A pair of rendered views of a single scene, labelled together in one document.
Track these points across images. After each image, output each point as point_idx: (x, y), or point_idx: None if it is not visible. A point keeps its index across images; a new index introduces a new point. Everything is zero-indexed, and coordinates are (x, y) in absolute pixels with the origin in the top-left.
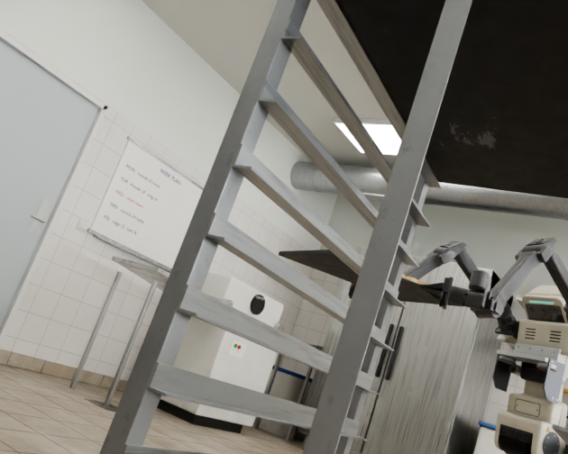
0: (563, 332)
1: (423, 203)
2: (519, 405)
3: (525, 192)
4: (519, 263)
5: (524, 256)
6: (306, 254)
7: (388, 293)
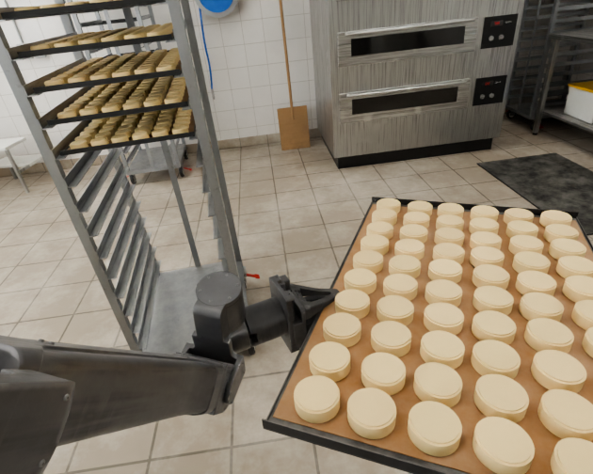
0: None
1: (201, 150)
2: None
3: (132, 145)
4: (77, 344)
5: (25, 340)
6: (466, 210)
7: (209, 202)
